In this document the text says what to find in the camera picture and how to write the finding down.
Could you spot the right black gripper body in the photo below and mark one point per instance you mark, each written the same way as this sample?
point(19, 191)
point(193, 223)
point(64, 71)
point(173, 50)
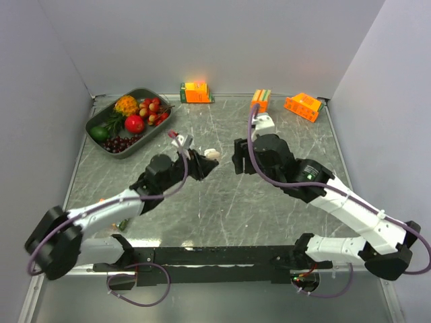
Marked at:
point(269, 174)

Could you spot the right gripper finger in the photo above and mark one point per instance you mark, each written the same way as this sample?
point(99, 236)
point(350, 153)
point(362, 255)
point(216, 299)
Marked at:
point(241, 148)
point(242, 164)

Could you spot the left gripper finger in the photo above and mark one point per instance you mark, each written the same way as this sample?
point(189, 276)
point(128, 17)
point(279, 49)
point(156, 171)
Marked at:
point(196, 160)
point(202, 173)

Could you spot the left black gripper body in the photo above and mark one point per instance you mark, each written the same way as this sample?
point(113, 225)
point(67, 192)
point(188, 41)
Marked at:
point(178, 169)

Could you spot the beige earbud charging case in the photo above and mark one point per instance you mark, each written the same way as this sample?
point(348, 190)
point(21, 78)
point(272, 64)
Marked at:
point(212, 154)

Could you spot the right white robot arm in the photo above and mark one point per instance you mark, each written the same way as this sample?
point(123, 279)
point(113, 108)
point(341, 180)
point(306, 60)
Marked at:
point(382, 246)

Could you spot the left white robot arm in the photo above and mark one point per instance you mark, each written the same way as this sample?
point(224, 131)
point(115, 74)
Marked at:
point(63, 239)

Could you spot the orange sponge box back middle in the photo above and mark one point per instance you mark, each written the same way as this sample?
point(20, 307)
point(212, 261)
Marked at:
point(261, 97)

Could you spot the orange sponge box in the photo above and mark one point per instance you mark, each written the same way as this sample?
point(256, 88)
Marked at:
point(304, 105)
point(121, 225)
point(261, 97)
point(195, 93)

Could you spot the orange sponge box back right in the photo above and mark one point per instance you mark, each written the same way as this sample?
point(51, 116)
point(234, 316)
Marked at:
point(304, 105)

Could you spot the orange sponge box back left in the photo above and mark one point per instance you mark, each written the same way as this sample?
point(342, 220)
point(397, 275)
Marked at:
point(195, 93)

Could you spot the red lychee bunch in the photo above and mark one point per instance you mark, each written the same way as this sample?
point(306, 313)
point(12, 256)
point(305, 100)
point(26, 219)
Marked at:
point(153, 112)

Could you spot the red apple toy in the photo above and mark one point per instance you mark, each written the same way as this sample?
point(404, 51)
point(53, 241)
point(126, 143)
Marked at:
point(134, 124)

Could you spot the dark grape bunch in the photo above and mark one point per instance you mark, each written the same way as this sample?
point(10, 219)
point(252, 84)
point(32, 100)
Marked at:
point(118, 144)

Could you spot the orange pineapple toy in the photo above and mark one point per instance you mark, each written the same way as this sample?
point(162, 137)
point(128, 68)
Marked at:
point(126, 106)

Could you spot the orange sponge box front left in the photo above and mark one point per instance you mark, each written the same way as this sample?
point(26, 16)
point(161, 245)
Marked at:
point(121, 225)

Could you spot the green lime toy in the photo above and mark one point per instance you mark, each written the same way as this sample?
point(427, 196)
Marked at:
point(99, 134)

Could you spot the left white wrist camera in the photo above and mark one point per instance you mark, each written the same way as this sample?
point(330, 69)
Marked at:
point(184, 142)

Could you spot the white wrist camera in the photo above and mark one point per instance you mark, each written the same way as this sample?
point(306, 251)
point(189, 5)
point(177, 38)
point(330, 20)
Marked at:
point(184, 142)
point(262, 124)

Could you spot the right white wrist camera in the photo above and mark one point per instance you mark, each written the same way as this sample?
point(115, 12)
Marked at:
point(262, 124)

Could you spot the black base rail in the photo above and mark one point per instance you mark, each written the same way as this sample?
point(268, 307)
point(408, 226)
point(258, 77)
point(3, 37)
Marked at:
point(221, 264)

